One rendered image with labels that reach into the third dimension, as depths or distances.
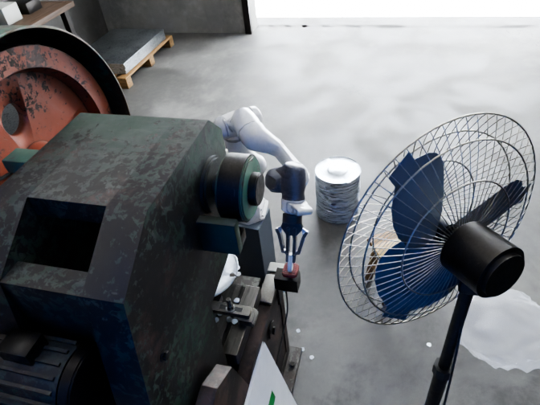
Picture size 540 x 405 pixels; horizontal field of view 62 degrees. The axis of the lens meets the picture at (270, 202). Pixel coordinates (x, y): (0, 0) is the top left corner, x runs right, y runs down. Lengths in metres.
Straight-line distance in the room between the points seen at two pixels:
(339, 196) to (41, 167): 2.01
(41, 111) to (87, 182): 0.50
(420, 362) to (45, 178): 1.91
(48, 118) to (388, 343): 1.85
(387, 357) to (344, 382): 0.26
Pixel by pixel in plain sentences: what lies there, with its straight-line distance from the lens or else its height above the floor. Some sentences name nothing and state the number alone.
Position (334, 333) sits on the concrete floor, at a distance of 2.49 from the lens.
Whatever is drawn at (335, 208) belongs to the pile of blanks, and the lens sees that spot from 2.94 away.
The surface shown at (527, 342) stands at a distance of 2.46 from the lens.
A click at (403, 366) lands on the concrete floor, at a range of 2.43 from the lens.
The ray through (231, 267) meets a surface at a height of 0.78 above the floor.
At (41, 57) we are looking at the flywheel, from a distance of 1.51.
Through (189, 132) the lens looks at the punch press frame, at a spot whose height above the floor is 1.50.
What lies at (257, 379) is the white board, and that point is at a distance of 1.74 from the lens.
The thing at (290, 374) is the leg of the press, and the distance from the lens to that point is 2.34.
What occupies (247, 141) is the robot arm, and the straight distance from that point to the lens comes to 1.80.
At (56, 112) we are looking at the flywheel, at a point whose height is 1.44.
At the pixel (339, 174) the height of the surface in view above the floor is 0.35.
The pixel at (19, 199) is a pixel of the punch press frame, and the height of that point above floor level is 1.50.
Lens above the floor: 2.09
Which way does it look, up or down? 40 degrees down
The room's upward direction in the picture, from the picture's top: 7 degrees counter-clockwise
